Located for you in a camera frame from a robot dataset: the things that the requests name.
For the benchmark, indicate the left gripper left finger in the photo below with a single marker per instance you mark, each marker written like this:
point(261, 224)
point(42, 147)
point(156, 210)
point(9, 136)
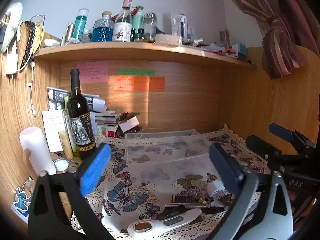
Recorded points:
point(47, 217)

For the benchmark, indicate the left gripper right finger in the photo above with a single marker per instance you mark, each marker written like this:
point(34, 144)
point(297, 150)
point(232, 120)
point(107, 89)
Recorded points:
point(243, 182)

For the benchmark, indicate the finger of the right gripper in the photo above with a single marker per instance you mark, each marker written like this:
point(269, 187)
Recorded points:
point(263, 148)
point(299, 142)

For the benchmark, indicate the white charger plug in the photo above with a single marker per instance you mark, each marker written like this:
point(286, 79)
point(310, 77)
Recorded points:
point(216, 190)

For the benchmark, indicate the black gold rectangular lighter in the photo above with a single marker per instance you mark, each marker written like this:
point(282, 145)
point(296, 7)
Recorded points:
point(188, 199)

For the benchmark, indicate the white handheld thermometer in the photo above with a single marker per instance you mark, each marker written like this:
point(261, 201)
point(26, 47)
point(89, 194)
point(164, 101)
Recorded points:
point(149, 228)

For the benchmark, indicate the blue stitch sticker card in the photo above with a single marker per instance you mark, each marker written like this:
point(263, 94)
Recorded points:
point(22, 200)

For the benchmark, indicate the small round mirror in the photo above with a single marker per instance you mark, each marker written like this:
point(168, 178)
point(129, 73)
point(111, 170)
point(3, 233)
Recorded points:
point(61, 165)

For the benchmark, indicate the yellow tube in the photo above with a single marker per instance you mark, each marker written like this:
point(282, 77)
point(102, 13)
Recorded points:
point(66, 144)

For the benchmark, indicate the white plastic bottle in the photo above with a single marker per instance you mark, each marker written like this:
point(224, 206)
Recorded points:
point(32, 139)

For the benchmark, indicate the dark wine bottle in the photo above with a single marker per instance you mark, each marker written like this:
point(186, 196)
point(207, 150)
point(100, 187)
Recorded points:
point(79, 116)

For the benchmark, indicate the butterfly print lace cloth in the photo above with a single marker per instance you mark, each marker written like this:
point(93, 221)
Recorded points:
point(126, 193)

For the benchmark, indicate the stack of books papers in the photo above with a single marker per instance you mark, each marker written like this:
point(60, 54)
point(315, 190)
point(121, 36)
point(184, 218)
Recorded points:
point(105, 124)

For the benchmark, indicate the brown striped curtain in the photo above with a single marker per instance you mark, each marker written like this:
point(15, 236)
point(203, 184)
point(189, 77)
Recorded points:
point(285, 26)

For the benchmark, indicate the clear plastic storage box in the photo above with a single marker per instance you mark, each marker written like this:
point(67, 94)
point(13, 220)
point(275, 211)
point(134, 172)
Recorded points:
point(159, 147)

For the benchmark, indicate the white rolled poster tube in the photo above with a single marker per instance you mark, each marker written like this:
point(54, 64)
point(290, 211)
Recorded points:
point(94, 102)

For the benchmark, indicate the small white cardboard box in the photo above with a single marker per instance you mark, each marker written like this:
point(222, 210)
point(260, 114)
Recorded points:
point(129, 124)

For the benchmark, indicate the pink sticky note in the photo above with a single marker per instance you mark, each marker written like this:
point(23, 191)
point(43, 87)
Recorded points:
point(93, 71)

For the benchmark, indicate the orange sticky note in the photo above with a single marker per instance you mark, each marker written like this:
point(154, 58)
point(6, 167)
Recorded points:
point(140, 83)

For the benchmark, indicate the green sticky note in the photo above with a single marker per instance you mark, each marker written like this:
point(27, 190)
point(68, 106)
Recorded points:
point(136, 72)

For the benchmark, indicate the clear glass jar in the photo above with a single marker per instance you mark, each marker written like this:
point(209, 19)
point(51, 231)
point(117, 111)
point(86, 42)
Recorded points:
point(150, 25)

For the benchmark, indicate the green pump bottle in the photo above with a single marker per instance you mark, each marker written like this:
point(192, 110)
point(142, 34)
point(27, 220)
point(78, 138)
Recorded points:
point(137, 23)

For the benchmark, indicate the clear sake bottle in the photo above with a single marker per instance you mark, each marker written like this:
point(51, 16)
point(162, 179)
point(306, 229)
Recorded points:
point(122, 27)

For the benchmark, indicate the black lace band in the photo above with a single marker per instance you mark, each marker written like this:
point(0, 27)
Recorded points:
point(30, 41)

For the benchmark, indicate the blue liquid glass bottle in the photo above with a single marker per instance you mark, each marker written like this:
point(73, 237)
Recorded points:
point(103, 28)

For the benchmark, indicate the tall blue liquid tube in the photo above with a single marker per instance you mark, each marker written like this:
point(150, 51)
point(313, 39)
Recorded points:
point(80, 22)

